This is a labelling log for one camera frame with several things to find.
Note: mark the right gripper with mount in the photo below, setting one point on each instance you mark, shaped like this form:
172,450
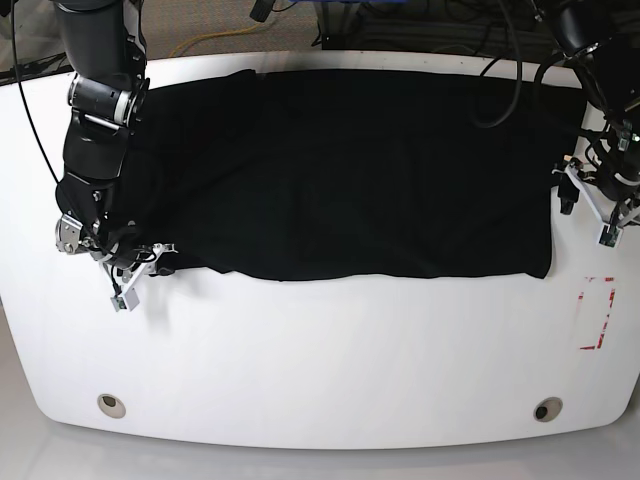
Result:
126,269

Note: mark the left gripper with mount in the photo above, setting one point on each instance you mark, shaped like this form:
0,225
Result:
574,183

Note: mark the black T-shirt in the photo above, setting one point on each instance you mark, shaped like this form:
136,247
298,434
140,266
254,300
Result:
325,174

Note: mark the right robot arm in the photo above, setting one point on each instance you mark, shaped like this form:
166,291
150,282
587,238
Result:
107,51

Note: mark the red tape rectangle marking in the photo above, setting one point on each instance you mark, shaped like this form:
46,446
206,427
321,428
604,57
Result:
593,312

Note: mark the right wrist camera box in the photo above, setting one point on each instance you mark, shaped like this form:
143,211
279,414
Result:
126,300

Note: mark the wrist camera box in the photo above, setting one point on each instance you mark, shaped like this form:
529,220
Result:
609,235
126,300

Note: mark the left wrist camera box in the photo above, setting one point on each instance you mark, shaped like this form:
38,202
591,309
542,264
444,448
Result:
609,235

